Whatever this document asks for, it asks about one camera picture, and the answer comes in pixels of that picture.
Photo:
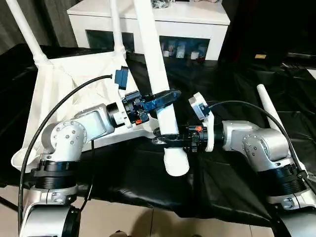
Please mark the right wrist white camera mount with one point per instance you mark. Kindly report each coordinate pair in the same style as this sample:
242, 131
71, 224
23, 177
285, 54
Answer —
200, 103

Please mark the black mat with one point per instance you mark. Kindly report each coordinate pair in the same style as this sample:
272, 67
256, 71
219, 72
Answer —
222, 177

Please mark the white plastic table top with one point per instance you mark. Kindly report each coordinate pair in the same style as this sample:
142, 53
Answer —
61, 93

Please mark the small white jar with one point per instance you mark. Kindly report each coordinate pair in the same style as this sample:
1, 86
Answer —
180, 53
168, 53
195, 55

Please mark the black stand leg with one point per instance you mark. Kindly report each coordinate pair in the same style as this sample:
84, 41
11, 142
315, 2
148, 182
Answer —
8, 204

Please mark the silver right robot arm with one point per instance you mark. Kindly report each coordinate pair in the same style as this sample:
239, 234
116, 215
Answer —
261, 145

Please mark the white plastic table leg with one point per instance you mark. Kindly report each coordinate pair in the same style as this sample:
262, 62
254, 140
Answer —
116, 24
267, 103
154, 49
27, 32

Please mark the small yellow object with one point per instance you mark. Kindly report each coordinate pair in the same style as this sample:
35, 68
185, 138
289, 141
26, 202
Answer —
261, 56

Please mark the white flat board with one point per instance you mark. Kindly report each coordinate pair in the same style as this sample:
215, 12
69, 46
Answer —
311, 74

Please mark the grey curtain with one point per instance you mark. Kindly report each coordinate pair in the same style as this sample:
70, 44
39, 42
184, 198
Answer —
49, 24

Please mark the white cabinet with glass doors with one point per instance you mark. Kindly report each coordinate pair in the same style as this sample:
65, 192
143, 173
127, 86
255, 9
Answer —
197, 24

